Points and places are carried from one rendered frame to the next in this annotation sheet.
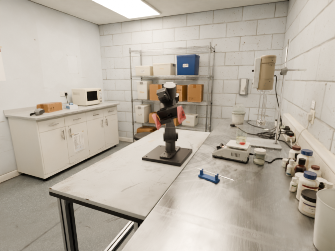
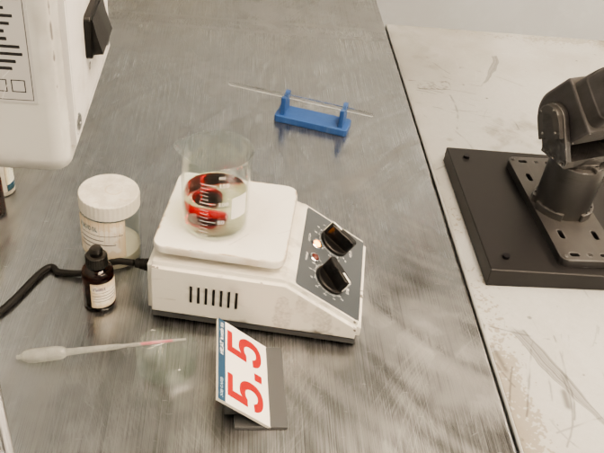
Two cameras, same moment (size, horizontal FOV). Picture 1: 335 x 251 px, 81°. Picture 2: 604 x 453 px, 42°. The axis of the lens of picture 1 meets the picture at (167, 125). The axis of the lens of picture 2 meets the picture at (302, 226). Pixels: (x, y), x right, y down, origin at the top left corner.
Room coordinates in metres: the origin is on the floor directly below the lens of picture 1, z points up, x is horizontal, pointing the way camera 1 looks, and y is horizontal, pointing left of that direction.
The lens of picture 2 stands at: (1.65, -0.65, 1.44)
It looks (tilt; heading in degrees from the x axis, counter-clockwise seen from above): 38 degrees down; 150
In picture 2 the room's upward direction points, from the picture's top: 7 degrees clockwise
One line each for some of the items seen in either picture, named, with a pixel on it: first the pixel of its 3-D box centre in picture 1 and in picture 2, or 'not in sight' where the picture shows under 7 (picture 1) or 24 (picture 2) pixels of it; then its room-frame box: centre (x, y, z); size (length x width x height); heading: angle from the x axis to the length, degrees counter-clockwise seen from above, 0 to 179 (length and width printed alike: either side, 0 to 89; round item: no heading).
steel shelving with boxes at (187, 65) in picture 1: (170, 102); not in sight; (3.59, -0.06, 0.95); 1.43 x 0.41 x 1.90; 67
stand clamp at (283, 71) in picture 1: (283, 71); not in sight; (1.39, -0.79, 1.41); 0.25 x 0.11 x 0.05; 67
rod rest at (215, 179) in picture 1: (209, 175); (314, 111); (0.86, -0.20, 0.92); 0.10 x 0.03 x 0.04; 50
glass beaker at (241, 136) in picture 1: (242, 137); (212, 187); (1.12, -0.44, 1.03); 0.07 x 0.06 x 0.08; 64
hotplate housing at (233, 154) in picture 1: (233, 150); (253, 256); (1.13, -0.40, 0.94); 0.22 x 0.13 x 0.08; 59
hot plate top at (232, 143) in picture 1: (238, 144); (228, 217); (1.12, -0.42, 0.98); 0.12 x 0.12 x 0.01; 59
